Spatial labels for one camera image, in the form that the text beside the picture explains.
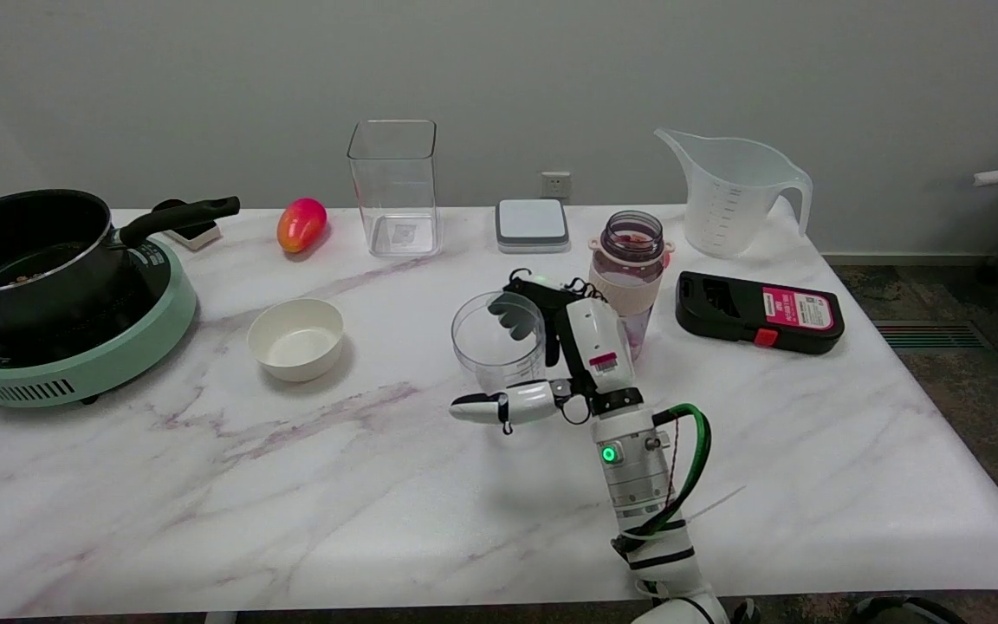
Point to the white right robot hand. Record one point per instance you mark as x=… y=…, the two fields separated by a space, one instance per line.
x=599 y=342

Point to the clear plastic measuring cup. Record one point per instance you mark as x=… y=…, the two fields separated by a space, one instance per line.
x=490 y=360

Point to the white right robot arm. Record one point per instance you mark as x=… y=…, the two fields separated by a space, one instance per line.
x=638 y=481

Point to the large translucent measuring jug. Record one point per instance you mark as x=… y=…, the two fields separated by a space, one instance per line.
x=729 y=204

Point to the clear bottle with pink pills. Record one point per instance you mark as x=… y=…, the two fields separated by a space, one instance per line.
x=633 y=273

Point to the black case with pink label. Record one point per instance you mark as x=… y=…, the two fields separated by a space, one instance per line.
x=754 y=312

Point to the clear square storage container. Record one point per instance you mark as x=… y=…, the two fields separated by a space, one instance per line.
x=393 y=186

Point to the white bowl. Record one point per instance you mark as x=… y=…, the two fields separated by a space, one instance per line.
x=295 y=340

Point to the red yellow mango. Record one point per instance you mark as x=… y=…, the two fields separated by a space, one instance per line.
x=301 y=224

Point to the floor vent grille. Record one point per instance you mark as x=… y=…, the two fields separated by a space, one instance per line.
x=932 y=334

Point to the small white black device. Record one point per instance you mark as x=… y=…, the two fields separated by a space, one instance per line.
x=196 y=234

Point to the mint green induction cooker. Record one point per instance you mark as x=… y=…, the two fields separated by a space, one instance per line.
x=118 y=347

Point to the white wall socket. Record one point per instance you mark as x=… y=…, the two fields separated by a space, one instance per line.
x=555 y=184

